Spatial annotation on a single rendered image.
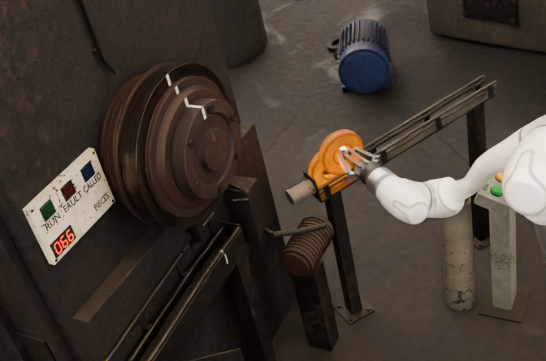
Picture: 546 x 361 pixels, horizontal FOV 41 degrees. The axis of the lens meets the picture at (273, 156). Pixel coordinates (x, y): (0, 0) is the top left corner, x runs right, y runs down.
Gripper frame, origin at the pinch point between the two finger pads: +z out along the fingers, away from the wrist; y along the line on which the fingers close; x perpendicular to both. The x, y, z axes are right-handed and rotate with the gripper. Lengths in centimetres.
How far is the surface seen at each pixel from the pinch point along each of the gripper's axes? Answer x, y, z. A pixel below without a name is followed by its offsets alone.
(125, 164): 36, -68, -10
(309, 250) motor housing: -32.9, -18.8, -2.5
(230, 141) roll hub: 23.5, -37.1, -3.2
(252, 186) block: -5.6, -29.7, 8.9
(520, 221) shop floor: -85, 83, 3
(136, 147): 41, -65, -12
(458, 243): -48, 31, -19
